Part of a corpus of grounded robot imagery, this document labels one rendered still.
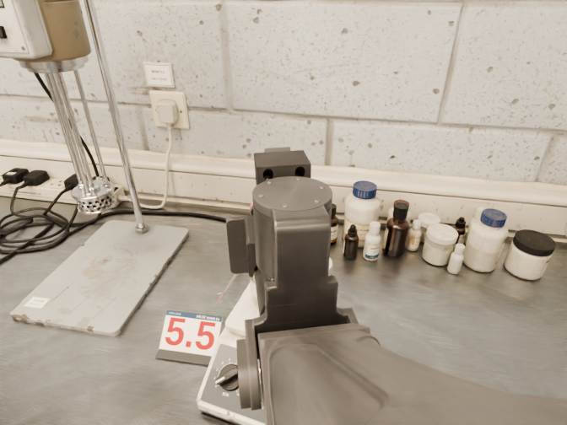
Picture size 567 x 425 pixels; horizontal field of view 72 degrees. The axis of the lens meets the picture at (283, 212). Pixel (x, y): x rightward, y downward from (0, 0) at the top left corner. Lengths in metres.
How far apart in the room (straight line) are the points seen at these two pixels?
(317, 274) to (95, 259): 0.65
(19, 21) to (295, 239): 0.46
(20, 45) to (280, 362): 0.51
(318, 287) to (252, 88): 0.66
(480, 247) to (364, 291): 0.24
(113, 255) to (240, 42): 0.50
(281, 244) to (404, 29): 0.64
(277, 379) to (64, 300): 0.61
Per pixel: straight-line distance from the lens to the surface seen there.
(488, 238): 0.80
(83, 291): 0.79
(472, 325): 0.73
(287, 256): 0.25
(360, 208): 0.78
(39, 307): 0.79
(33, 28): 0.61
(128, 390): 0.63
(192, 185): 0.97
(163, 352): 0.65
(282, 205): 0.26
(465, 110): 0.88
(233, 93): 0.89
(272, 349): 0.22
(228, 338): 0.56
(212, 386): 0.55
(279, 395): 0.21
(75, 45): 0.64
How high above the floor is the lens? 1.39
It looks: 32 degrees down
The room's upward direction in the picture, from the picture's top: straight up
